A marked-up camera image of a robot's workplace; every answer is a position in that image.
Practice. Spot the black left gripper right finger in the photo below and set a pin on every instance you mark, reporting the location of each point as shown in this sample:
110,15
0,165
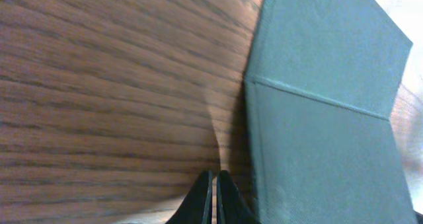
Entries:
231,206

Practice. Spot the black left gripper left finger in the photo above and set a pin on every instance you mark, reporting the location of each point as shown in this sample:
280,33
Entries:
196,207

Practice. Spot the dark green gift box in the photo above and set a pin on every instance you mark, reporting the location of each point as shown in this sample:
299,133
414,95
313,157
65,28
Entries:
320,87

